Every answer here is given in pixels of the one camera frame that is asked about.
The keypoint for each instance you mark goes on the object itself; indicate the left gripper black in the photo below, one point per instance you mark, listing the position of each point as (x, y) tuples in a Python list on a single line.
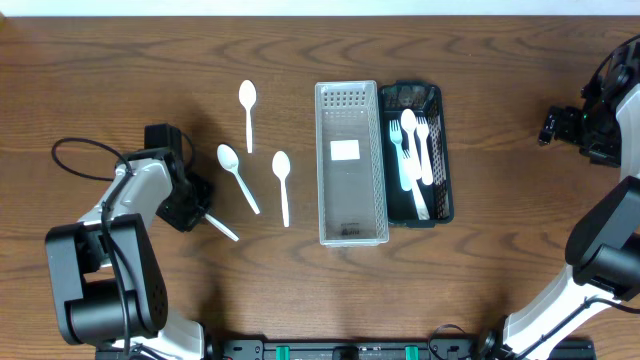
[(195, 206)]

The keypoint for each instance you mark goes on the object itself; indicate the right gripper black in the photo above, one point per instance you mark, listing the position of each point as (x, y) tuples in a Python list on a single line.
[(609, 154)]

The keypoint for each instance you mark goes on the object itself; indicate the white plastic spoon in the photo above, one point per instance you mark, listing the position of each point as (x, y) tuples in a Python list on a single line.
[(281, 167), (248, 97), (229, 161), (409, 125), (221, 227)]

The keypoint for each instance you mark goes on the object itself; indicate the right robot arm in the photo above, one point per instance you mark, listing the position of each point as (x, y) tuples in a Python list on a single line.
[(601, 268)]

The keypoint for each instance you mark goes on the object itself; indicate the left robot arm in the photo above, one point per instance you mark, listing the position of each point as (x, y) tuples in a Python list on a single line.
[(107, 285)]

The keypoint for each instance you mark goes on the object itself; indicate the white label in basket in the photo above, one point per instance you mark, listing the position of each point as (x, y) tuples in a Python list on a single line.
[(344, 150)]

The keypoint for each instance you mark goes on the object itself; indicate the clear plastic basket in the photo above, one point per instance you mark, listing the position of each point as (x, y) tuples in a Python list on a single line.
[(352, 205)]

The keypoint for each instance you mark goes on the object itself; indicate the black plastic basket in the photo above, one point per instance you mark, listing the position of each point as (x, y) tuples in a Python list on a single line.
[(425, 100)]

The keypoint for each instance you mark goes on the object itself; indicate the white plastic fork light-blue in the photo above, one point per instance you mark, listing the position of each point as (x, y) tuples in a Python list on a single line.
[(396, 138)]

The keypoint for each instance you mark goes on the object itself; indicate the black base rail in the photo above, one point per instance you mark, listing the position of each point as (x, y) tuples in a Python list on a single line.
[(442, 348)]

